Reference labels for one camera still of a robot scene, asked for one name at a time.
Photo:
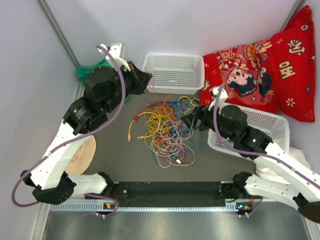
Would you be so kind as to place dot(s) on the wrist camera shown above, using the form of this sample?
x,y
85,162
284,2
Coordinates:
x,y
217,101
116,50

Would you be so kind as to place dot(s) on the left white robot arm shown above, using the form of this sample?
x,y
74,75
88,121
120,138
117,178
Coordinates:
x,y
51,184

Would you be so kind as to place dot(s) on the white basket at right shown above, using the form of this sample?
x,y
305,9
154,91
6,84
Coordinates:
x,y
273,125

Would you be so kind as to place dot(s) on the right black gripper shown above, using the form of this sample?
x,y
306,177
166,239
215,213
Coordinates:
x,y
199,112

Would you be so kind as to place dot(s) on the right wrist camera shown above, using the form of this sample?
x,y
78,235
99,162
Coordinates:
x,y
217,101

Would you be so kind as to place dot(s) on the grey slotted cable duct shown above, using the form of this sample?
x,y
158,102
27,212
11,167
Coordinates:
x,y
101,206

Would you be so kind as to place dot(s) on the red patterned cloth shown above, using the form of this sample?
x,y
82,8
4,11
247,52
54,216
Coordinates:
x,y
277,74

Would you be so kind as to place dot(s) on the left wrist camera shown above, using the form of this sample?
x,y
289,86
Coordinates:
x,y
116,50

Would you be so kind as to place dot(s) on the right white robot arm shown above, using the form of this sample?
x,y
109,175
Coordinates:
x,y
230,124

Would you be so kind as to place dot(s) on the beige cloth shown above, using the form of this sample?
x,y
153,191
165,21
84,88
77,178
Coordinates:
x,y
82,158

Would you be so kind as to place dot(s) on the white cloth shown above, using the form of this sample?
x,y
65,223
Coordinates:
x,y
266,173

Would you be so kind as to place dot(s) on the green cloth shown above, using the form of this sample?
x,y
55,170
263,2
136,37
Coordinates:
x,y
84,71

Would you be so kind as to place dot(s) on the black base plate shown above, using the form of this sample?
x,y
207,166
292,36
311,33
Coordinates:
x,y
174,194

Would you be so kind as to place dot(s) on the white basket at back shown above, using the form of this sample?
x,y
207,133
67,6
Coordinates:
x,y
180,74

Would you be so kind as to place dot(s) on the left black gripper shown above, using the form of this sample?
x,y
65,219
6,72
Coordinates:
x,y
140,79

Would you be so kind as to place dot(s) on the white basket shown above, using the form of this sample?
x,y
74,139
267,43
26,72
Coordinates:
x,y
180,74
273,125

